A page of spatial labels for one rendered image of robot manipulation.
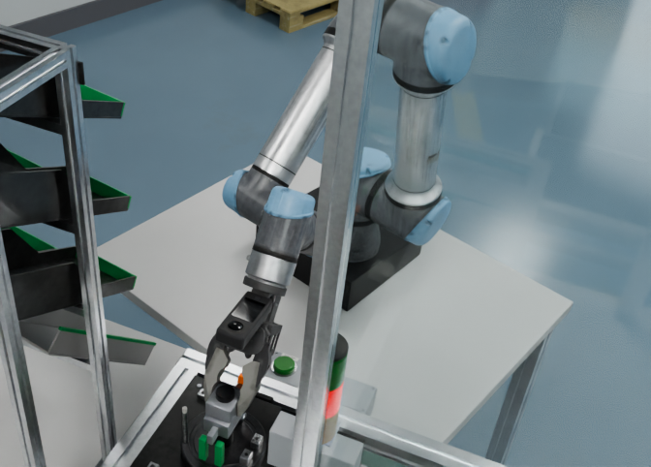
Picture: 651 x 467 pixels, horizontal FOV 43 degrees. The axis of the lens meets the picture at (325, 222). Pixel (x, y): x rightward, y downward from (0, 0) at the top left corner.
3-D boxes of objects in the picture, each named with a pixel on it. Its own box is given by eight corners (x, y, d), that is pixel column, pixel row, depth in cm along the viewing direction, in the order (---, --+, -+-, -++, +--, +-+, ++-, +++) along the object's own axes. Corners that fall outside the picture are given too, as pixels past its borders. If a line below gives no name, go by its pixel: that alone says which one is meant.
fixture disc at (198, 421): (206, 403, 144) (206, 395, 143) (279, 431, 141) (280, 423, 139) (165, 464, 133) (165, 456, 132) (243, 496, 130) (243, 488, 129)
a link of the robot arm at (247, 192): (349, -44, 144) (205, 197, 144) (399, -23, 140) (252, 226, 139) (369, -12, 155) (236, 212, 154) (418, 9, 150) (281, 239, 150)
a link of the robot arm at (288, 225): (327, 202, 135) (305, 192, 127) (307, 265, 135) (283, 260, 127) (287, 190, 138) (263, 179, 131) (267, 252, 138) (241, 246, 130)
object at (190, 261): (286, 153, 235) (287, 144, 233) (570, 310, 193) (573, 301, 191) (82, 264, 190) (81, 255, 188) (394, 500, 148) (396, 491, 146)
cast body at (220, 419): (221, 401, 136) (222, 372, 131) (245, 411, 135) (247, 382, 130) (197, 439, 129) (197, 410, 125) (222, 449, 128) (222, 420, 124)
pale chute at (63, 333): (90, 334, 152) (101, 312, 152) (145, 365, 147) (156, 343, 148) (-15, 317, 126) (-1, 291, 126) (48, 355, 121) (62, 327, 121)
